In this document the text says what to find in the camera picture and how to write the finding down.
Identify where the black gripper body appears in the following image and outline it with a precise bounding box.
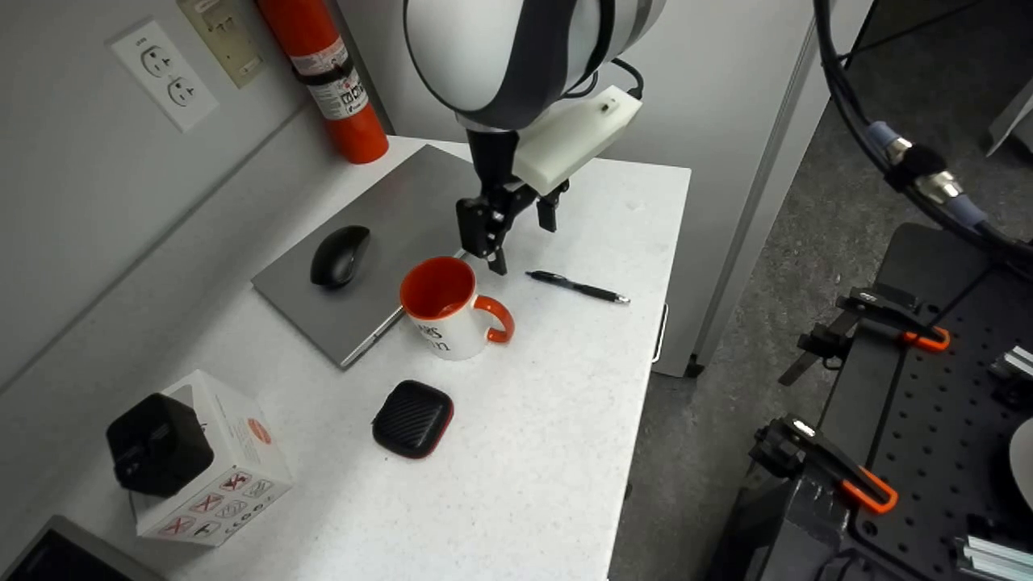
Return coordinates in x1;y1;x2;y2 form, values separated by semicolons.
464;125;571;219

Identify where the black pen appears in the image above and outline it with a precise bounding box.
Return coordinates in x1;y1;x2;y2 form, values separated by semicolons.
522;268;632;311

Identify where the grey closed laptop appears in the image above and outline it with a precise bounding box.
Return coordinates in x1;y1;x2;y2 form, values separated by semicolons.
252;141;511;370

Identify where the white mug orange interior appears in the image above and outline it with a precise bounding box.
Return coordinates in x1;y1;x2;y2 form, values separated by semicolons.
397;254;521;362

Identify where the black computer mouse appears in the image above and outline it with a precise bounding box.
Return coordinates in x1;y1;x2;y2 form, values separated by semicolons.
306;223;376;294

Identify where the red fire extinguisher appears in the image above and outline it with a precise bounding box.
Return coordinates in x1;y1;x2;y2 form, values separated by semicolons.
257;0;394;167

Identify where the black earbuds case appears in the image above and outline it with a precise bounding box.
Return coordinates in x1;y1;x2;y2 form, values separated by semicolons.
373;377;460;461

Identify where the white cardboard box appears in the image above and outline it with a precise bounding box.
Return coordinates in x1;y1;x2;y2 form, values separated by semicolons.
127;368;296;550

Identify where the black cube device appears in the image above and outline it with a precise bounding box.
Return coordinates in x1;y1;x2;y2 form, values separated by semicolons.
104;391;217;499

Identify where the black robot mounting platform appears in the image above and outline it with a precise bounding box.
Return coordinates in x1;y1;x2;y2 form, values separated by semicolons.
709;219;1033;581

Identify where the black cooktop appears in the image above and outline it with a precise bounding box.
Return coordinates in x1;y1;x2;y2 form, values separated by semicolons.
0;512;164;581

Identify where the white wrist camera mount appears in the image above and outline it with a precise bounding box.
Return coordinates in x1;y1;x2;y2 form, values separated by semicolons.
513;83;645;200

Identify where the beige wall plate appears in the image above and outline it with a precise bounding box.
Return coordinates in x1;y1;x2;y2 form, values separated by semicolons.
174;0;266;89

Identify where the white wall outlet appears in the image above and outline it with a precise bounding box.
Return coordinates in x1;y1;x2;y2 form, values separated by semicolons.
108;15;222;136

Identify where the black clamp orange handle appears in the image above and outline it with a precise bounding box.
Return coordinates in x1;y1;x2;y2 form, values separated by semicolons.
749;415;903;519
777;283;956;386

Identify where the thick black cable with connector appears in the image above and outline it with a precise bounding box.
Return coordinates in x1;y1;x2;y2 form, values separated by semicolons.
811;0;1033;273

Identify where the thin black cable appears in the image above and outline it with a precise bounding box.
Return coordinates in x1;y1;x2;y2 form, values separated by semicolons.
854;0;950;50

